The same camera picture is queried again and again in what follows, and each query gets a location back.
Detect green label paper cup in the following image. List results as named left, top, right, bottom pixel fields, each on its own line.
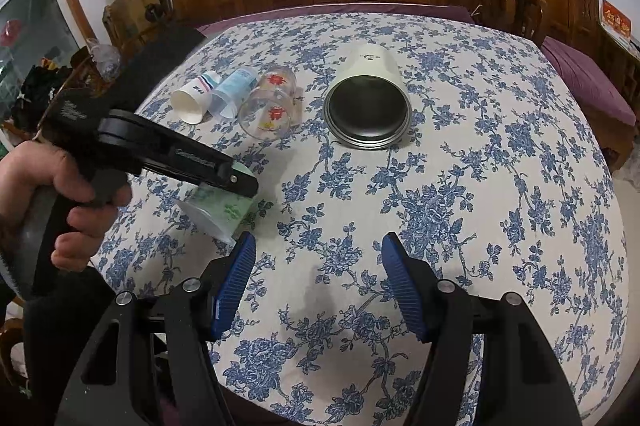
left=177, top=160, right=258, bottom=244

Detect white paper cup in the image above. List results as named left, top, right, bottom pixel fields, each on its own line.
left=169, top=70, right=222, bottom=125

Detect light blue plastic cup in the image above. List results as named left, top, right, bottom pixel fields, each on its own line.
left=208, top=67, right=258, bottom=120

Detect cream steel thermos cup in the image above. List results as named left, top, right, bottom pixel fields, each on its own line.
left=323, top=42, right=412, bottom=151

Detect person's left hand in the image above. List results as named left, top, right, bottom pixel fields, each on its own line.
left=1, top=142, right=132, bottom=272

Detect clear glass red flowers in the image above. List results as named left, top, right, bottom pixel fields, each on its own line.
left=238, top=65, right=297, bottom=142

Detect blue floral tablecloth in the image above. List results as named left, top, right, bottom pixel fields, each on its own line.
left=92, top=12, right=630, bottom=426

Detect purple armchair cushion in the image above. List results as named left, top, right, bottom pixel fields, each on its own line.
left=540, top=36, right=637, bottom=127

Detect purple sofa cushion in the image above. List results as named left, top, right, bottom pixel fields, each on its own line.
left=198, top=2, right=474, bottom=38

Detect red calendar card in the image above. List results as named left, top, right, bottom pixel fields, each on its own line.
left=601, top=0, right=631, bottom=40

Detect glass door wooden frame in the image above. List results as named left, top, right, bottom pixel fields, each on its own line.
left=1, top=0, right=94, bottom=151

